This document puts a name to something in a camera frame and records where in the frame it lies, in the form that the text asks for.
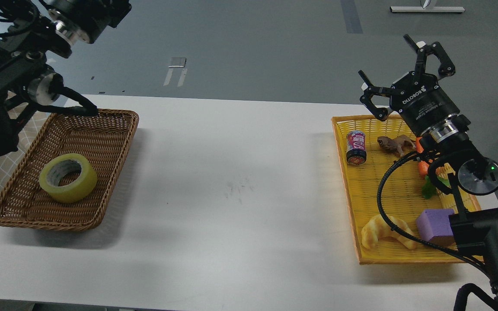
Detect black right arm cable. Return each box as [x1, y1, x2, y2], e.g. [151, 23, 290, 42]
[377, 149, 487, 273]

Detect toy croissant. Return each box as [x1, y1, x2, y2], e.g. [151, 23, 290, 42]
[361, 214, 418, 250]

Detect toy carrot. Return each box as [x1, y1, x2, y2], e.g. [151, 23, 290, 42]
[415, 136, 450, 200]

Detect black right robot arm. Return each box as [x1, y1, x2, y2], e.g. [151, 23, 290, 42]
[358, 34, 498, 311]

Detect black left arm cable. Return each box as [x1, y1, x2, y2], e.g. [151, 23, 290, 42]
[48, 84, 99, 117]

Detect purple foam block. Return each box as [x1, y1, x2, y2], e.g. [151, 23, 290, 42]
[415, 209, 455, 247]

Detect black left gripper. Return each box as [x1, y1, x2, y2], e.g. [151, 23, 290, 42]
[47, 0, 132, 44]

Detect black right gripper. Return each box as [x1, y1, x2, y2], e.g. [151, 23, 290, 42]
[358, 34, 460, 138]

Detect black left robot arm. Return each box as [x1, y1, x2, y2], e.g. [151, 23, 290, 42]
[0, 0, 132, 157]

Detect yellow tape roll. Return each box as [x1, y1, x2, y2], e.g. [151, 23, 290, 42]
[39, 153, 98, 203]

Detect white stand base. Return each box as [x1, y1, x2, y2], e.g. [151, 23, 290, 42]
[389, 6, 465, 14]

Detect brown toy frog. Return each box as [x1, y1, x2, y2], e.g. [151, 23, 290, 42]
[377, 135, 416, 158]

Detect brown wicker basket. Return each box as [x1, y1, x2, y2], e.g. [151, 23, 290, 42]
[0, 109, 139, 232]

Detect yellow plastic basket tray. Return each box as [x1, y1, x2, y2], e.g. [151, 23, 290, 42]
[332, 115, 459, 264]

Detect small pink drink can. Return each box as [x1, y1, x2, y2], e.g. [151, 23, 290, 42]
[346, 130, 367, 165]

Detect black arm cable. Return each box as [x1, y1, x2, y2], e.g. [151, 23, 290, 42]
[48, 84, 99, 117]
[377, 149, 487, 273]

